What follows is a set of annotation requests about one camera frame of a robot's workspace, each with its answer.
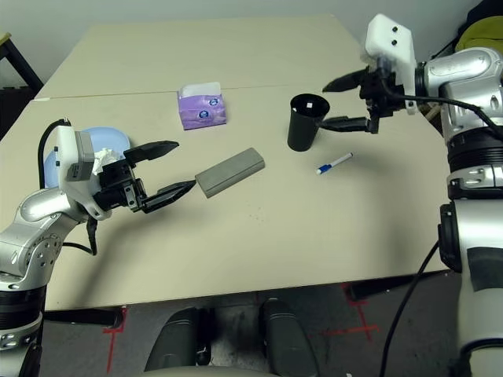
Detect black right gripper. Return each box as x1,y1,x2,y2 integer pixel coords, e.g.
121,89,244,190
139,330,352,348
316,65,406,135

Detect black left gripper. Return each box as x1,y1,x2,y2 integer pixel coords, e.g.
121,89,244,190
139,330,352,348
93,140,197,216

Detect white tissue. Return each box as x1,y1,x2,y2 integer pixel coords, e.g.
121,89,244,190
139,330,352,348
92,147,121,176

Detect white marker blue cap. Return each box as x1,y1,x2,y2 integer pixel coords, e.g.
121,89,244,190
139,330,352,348
315,152,354,176

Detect grey glasses case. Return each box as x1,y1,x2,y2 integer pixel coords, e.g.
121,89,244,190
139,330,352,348
194,147,266,199

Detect blue plate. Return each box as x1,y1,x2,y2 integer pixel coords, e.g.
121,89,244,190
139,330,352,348
43,126,132,190

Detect black plastic cup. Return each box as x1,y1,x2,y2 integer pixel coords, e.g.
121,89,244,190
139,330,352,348
287,93,332,153

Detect purple tissue pack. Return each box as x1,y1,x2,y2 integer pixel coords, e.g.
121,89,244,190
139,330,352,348
177,81,229,132

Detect black tripod rod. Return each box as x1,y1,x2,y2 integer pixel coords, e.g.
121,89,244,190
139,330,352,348
429,38,460,60

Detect yellow-green chair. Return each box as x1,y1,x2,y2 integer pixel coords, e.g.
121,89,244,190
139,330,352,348
459,17,503,53

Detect black hanging jacket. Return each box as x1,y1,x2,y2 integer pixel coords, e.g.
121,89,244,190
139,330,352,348
454,0,503,40

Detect black table foot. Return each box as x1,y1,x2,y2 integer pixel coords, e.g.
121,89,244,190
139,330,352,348
42,308,127,329
347,270,453,302

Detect black foam floor mat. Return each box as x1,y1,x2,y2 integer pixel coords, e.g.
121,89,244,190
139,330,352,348
0,85,37,141

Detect grey left robot leg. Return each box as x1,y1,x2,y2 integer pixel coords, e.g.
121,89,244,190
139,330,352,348
144,307,200,372

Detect grey robot leg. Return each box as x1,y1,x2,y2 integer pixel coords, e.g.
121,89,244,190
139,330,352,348
144,307,200,372
262,297,320,377

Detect beige side table black legs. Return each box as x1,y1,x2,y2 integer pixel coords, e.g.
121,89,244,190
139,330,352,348
0,31,44,92

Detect grey right robot leg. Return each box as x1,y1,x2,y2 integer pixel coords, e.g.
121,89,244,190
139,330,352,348
262,297,320,377

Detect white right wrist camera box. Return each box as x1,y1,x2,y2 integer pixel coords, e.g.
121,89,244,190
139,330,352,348
364,13,418,117

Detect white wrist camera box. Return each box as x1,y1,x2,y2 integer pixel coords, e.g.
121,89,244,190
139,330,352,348
364,13,418,117
53,125,110,221

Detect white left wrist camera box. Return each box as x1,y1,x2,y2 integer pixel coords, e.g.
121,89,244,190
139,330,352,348
53,125,110,221

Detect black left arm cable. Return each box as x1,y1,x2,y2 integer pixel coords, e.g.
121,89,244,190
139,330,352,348
38,119,99,257

